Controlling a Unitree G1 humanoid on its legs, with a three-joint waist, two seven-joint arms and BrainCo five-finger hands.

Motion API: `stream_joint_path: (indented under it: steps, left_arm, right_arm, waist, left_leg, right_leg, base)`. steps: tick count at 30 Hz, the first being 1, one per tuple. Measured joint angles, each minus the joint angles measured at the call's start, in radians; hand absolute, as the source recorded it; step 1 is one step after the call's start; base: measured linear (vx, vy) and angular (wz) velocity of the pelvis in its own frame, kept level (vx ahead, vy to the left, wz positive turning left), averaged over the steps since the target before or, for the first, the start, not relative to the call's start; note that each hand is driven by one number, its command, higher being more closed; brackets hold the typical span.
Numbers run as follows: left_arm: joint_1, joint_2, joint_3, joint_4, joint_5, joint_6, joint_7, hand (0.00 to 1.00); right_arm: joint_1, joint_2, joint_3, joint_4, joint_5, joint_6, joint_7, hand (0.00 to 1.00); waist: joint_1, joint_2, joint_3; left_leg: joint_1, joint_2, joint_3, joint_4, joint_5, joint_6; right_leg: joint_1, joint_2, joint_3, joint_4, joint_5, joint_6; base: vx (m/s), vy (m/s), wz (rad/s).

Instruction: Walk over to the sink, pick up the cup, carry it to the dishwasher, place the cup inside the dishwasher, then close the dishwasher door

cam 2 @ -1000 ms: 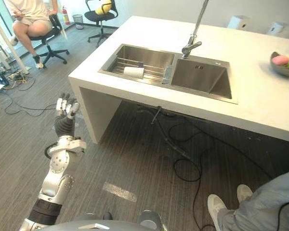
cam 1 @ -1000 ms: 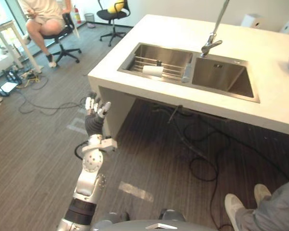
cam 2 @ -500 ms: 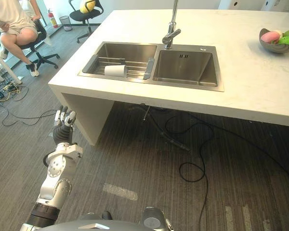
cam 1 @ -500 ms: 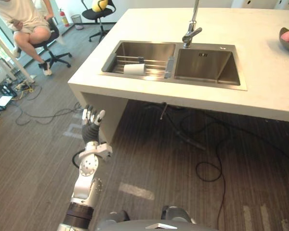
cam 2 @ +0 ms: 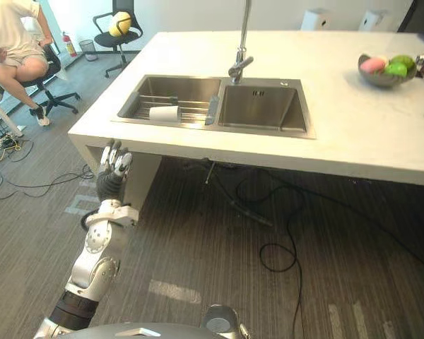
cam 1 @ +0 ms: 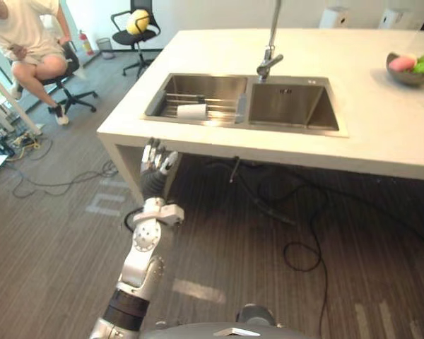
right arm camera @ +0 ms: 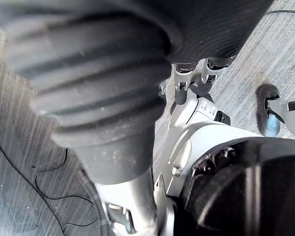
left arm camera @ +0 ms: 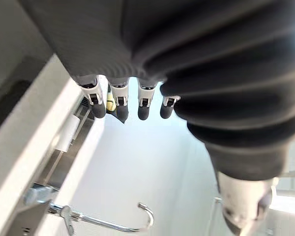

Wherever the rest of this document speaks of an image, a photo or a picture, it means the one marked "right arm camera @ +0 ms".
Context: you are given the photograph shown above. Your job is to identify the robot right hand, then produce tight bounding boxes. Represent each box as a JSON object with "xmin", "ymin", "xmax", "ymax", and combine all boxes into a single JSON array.
[{"xmin": 0, "ymin": 0, "xmax": 274, "ymax": 236}]

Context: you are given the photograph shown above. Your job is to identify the silver robot right leg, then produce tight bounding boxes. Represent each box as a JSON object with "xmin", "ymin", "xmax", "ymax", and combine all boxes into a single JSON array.
[{"xmin": 152, "ymin": 95, "xmax": 267, "ymax": 199}]

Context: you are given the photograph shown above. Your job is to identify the dark robot left foot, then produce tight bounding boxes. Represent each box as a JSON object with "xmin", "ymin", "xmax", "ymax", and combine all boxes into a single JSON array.
[{"xmin": 255, "ymin": 83, "xmax": 281, "ymax": 137}]

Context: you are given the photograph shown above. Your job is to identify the black robot pelvis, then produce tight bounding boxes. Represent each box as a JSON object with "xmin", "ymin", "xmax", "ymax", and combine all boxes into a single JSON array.
[{"xmin": 180, "ymin": 137, "xmax": 295, "ymax": 236}]

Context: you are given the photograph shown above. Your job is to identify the thin black cable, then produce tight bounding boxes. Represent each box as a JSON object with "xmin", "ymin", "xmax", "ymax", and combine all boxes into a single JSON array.
[
  {"xmin": 0, "ymin": 131, "xmax": 95, "ymax": 236},
  {"xmin": 265, "ymin": 9, "xmax": 295, "ymax": 16}
]

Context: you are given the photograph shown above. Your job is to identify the grey corrugated hose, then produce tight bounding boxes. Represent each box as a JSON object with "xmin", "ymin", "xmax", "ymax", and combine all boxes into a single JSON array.
[{"xmin": 76, "ymin": 169, "xmax": 113, "ymax": 236}]

